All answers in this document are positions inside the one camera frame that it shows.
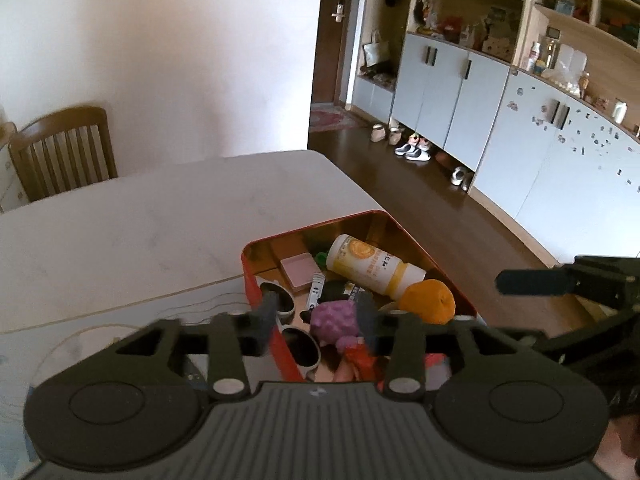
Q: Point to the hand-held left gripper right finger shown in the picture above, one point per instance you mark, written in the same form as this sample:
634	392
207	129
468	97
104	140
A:
367	322

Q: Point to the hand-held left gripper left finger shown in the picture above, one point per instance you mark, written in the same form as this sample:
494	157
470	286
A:
267	322

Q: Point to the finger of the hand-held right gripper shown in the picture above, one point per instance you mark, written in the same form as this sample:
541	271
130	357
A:
590	332
530	281

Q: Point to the purple toy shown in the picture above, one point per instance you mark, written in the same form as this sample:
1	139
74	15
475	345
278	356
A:
332	322

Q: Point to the white sunglasses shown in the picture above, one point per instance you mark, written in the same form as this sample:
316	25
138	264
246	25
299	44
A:
305	350

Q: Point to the white marker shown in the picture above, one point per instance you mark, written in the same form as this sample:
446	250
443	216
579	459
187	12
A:
315	290

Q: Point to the pink sticky note pad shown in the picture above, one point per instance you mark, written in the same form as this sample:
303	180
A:
298	272

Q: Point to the white yellow bottle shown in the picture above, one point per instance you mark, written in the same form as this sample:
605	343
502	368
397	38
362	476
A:
370	262

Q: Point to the orange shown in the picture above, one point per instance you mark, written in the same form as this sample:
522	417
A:
427	302

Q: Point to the red tin box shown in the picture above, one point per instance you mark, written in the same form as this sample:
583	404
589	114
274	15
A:
250	260

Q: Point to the green toy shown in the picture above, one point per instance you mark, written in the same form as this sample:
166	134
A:
321	259

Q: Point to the person's right forearm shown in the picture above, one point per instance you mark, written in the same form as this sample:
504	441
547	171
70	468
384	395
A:
625	440

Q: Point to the white shoe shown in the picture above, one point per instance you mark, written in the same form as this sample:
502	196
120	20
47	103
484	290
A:
467	181
457	176

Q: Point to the brown shoe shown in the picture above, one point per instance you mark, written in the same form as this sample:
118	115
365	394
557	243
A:
443	158

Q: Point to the black white sneaker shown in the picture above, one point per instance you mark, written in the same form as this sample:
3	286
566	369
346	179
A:
406	146
418	152

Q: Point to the beige shoe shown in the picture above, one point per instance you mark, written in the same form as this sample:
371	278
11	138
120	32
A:
395	136
377	133

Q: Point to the small white jar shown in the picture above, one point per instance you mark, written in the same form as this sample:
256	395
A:
620	111

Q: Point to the patterned rug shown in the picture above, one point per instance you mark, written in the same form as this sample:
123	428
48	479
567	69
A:
332	119

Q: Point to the small white bottle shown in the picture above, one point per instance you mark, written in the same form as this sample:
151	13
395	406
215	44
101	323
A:
535	57

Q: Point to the wooden chair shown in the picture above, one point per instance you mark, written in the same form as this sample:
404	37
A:
65	155

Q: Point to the red ornament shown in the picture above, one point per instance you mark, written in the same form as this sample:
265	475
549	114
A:
452	30

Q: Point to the white tote bag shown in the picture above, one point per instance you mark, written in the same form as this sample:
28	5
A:
375	50

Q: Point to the dark figurine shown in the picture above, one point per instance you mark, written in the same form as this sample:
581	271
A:
425	12

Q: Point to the brown door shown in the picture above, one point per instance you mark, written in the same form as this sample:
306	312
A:
337	35

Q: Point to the white wall cabinet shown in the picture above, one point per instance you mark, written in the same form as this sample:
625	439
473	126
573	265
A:
500	100

